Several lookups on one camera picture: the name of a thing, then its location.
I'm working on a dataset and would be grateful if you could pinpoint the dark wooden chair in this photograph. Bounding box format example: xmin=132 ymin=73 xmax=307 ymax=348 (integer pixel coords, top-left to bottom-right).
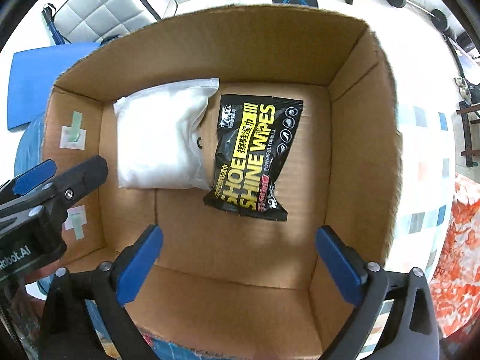
xmin=456 ymin=100 xmax=479 ymax=168

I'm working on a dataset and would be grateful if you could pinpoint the plaid checkered blanket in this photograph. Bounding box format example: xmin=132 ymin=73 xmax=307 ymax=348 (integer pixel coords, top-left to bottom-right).
xmin=383 ymin=101 xmax=456 ymax=281

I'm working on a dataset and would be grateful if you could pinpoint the left white padded chair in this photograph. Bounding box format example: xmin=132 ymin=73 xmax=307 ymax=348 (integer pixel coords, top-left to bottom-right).
xmin=50 ymin=0 xmax=161 ymax=44

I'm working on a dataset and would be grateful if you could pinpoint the open cardboard box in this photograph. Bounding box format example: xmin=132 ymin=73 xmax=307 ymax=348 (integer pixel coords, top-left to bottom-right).
xmin=42 ymin=6 xmax=401 ymax=359

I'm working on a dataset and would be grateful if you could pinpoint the blue foam mat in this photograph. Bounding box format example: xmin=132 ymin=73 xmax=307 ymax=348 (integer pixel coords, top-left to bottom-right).
xmin=7 ymin=42 xmax=100 ymax=131

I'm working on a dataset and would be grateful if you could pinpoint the floor barbell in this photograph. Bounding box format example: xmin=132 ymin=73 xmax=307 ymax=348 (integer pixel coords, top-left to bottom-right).
xmin=386 ymin=0 xmax=449 ymax=32

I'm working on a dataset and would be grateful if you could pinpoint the blue striped quilt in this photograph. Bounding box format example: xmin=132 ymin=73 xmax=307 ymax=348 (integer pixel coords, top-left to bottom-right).
xmin=14 ymin=113 xmax=45 ymax=176

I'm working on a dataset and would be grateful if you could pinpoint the white soft pouch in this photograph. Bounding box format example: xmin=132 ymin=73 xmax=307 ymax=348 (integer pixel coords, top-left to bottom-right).
xmin=113 ymin=78 xmax=220 ymax=190

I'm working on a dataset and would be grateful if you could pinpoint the orange floral blanket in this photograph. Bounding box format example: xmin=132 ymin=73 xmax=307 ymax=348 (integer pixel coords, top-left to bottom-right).
xmin=430 ymin=174 xmax=480 ymax=337

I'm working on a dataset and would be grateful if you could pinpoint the black shoe shine wipes pack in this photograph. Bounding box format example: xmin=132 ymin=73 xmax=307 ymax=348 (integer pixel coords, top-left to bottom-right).
xmin=203 ymin=94 xmax=304 ymax=222

